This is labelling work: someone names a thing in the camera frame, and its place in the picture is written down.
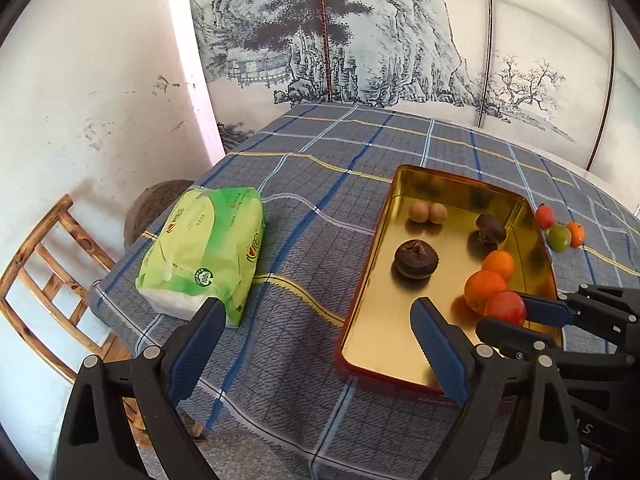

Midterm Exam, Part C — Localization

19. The red tomato with stem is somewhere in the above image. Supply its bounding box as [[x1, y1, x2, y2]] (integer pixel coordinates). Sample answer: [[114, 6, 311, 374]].
[[485, 290, 527, 326]]

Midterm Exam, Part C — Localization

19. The large orange tangerine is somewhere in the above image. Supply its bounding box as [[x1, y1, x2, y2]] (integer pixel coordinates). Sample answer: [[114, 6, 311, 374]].
[[463, 270, 508, 315]]

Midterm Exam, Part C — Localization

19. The small orange mandarin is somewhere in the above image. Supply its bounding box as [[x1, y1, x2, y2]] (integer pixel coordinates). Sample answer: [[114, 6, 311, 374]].
[[566, 221, 586, 248]]

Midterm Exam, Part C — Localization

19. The small orange tangerine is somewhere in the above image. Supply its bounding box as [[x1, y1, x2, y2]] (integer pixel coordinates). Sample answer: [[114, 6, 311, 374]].
[[482, 249, 515, 283]]

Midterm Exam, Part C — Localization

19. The green tomato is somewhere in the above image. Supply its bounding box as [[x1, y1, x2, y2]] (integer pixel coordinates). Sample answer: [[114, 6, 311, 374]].
[[547, 223, 572, 252]]

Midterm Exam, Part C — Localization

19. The wooden chair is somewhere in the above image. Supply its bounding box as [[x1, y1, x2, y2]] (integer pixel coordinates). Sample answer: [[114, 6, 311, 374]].
[[1, 190, 132, 455]]

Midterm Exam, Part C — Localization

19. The red cherry tomato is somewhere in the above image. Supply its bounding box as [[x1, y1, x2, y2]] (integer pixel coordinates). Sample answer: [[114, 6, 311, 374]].
[[535, 204, 555, 231]]

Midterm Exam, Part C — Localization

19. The gold metal tin tray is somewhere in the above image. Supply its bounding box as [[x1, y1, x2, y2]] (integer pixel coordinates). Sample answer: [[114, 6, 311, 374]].
[[335, 165, 556, 396]]

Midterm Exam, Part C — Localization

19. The right tan longan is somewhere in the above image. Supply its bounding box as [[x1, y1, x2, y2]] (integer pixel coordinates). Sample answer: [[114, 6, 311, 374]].
[[428, 203, 448, 226]]

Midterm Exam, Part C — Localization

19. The tan longan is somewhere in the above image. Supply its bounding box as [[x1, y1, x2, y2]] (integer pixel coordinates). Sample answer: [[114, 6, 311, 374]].
[[428, 203, 448, 226], [408, 200, 431, 223]]

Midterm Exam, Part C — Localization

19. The left tan longan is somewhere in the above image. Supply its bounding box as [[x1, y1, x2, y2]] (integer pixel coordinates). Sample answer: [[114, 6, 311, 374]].
[[408, 200, 431, 223]]

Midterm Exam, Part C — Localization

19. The blue plaid tablecloth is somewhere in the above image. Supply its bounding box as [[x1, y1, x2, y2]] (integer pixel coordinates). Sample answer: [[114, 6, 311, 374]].
[[88, 102, 640, 480]]

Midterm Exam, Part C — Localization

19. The green tissue pack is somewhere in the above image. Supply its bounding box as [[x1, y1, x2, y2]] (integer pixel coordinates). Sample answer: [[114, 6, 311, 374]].
[[136, 186, 265, 328]]

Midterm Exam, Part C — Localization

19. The dark round stool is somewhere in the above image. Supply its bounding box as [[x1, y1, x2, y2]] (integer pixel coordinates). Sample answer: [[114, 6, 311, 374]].
[[122, 179, 193, 250]]

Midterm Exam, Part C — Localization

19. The landscape painted folding screen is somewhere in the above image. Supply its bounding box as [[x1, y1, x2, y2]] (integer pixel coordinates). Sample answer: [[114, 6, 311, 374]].
[[190, 0, 639, 206]]

